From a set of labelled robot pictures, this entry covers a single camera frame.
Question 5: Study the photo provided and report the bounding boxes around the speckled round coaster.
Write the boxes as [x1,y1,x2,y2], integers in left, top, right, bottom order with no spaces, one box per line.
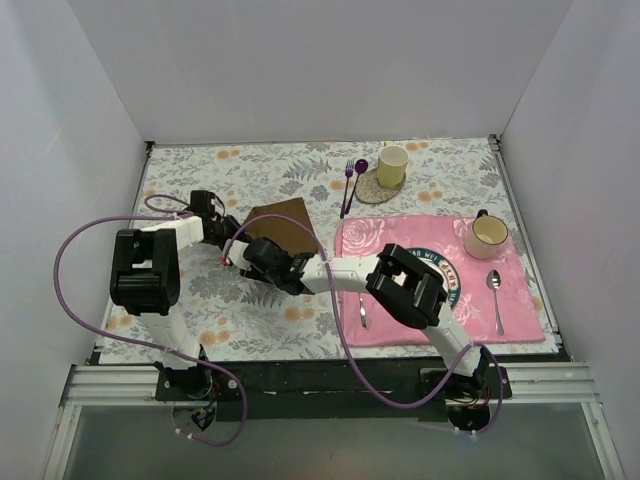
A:
[355,168,406,205]

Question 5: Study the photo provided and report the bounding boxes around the silver metal fork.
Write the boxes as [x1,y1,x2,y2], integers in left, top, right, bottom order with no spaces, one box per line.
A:
[358,295,368,330]

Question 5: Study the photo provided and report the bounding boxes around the purple plastic spoon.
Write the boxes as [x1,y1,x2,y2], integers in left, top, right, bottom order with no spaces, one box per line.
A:
[345,158,369,214]

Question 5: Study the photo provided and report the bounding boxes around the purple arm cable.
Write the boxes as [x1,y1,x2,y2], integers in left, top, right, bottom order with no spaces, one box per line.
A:
[52,193,251,447]
[221,214,504,435]

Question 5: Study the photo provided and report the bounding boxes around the pale yellow cup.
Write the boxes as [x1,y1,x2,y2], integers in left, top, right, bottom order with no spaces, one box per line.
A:
[377,145,409,189]

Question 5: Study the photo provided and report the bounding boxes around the white plate green rim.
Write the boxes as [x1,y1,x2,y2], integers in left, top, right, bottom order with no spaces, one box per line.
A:
[409,248,461,309]

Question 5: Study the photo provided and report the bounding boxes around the cream mug dark rim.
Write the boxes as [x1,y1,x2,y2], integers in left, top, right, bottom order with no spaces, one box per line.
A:
[463,209,509,260]

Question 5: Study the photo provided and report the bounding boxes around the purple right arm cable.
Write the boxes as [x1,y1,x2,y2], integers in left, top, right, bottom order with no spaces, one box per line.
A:
[221,214,504,435]

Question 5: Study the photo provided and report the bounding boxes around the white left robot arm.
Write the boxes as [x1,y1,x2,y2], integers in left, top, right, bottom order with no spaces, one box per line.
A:
[110,190,240,400]

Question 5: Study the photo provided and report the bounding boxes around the aluminium front rail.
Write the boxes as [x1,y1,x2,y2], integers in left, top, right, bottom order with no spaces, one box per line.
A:
[62,362,601,406]

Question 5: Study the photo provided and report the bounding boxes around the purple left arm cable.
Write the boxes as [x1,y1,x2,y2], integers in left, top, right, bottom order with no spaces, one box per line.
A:
[52,193,251,447]

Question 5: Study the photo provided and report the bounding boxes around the purple plastic fork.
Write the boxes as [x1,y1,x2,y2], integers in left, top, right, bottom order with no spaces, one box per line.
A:
[340,160,355,219]

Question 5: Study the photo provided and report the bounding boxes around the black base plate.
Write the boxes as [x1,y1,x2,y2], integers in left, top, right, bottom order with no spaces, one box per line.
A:
[154,358,512,430]

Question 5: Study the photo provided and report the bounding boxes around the silver metal spoon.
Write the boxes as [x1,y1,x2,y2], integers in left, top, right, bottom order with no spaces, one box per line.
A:
[486,270,505,336]

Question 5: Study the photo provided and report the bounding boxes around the floral tablecloth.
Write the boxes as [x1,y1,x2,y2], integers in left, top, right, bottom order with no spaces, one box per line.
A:
[97,137,561,365]

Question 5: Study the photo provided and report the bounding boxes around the brown cloth napkin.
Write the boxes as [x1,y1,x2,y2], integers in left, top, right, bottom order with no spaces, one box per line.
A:
[244,197,318,255]

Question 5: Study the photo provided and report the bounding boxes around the pink floral placemat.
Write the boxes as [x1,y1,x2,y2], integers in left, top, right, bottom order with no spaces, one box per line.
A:
[335,215,544,343]

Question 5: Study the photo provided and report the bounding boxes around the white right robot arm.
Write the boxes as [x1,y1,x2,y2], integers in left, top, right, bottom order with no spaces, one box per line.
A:
[227,238,489,398]

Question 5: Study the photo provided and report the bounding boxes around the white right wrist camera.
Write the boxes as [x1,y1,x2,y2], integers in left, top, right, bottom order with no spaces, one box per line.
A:
[222,240,251,270]

